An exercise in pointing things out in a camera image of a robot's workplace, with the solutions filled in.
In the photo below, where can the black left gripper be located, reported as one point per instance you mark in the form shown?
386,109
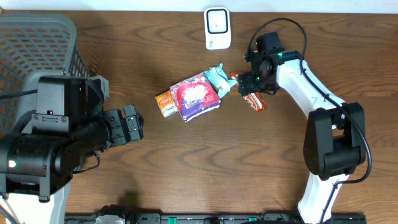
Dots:
117,128

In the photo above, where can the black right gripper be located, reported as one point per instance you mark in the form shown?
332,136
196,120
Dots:
246,85

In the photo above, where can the orange brown snack bar wrapper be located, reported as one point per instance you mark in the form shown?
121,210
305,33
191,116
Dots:
255,100

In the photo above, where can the teal snack packet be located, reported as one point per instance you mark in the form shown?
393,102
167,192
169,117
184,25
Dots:
219,80

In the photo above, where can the orange tissue pack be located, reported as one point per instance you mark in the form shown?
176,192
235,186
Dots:
166,104

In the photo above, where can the red purple floral tissue pack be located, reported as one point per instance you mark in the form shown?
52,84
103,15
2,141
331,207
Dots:
194,96

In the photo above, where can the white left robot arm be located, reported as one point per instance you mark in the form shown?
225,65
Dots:
49,144

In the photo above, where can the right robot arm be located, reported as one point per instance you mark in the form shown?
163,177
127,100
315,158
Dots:
334,137

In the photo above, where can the white barcode scanner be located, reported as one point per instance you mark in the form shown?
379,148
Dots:
217,25

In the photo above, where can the grey plastic basket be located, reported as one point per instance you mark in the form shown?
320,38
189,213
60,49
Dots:
32,46

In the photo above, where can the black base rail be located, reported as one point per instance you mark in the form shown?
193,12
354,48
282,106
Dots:
119,214

